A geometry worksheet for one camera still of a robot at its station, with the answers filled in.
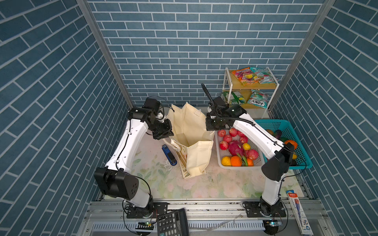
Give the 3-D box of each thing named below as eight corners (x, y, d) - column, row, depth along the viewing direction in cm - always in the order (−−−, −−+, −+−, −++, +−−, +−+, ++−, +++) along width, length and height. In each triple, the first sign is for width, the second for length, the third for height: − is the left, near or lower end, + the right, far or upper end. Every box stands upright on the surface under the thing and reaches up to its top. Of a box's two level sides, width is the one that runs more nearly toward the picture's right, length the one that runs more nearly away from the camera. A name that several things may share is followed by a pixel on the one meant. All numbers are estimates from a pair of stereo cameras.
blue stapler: (172, 166, 91) (172, 164, 88) (161, 149, 99) (160, 146, 96) (177, 163, 92) (177, 161, 89) (166, 146, 100) (165, 143, 97)
